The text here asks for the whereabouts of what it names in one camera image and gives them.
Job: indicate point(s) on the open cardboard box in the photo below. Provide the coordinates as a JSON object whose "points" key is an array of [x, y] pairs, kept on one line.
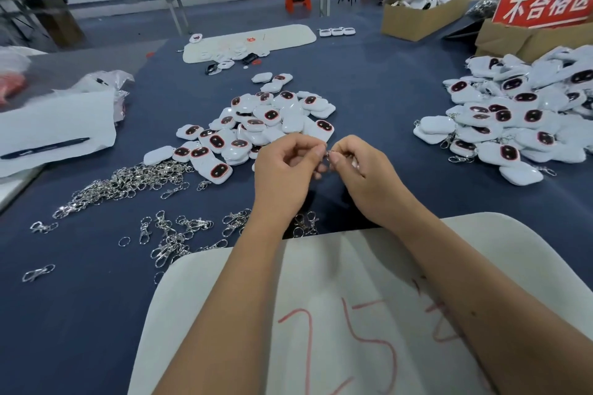
{"points": [[417, 24]]}

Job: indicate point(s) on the person's right forearm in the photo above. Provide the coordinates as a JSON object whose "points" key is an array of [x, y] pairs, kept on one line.
{"points": [[500, 302]]}

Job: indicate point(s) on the orange bag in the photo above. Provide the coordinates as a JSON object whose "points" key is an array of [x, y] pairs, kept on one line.
{"points": [[11, 87]]}

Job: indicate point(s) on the long white foam board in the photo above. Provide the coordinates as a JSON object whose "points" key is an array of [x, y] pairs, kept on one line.
{"points": [[289, 36]]}

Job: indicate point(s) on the small white plastic part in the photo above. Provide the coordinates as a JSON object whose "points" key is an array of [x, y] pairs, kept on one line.
{"points": [[337, 32], [349, 31], [325, 32]]}

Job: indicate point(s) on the flat brown cardboard box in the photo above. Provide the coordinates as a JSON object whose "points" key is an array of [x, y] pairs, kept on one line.
{"points": [[511, 41]]}

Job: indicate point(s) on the person's right hand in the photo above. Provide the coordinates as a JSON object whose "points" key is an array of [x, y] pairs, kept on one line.
{"points": [[380, 182]]}

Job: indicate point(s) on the white paper sheet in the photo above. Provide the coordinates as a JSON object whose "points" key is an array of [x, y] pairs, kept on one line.
{"points": [[54, 122]]}

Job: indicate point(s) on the red sign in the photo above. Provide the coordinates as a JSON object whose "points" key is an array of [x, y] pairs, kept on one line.
{"points": [[547, 1]]}

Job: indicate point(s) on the white foam board red marks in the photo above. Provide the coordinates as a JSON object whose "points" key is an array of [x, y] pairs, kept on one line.
{"points": [[371, 284]]}

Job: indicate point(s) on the person's left forearm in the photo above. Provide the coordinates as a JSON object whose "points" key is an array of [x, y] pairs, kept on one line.
{"points": [[222, 316]]}

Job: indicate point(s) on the black pen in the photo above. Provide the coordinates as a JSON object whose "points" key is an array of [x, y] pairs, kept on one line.
{"points": [[44, 147]]}

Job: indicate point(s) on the person's left hand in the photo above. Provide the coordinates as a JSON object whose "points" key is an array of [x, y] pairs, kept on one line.
{"points": [[287, 182]]}

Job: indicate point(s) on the white plastic bag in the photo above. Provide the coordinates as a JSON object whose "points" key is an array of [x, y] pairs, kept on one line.
{"points": [[18, 57]]}

